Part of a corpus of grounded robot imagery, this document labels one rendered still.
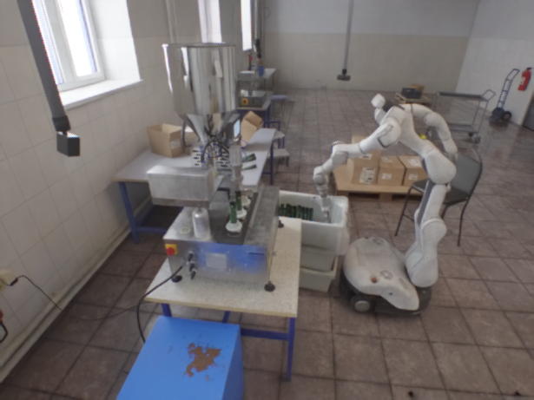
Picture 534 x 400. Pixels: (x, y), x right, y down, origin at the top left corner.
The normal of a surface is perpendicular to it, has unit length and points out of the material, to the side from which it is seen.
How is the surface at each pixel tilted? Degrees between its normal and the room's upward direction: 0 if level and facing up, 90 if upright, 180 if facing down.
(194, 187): 90
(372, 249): 74
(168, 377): 0
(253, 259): 90
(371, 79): 90
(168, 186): 90
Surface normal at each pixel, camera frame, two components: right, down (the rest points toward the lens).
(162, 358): 0.00, -0.87
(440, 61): -0.13, 0.49
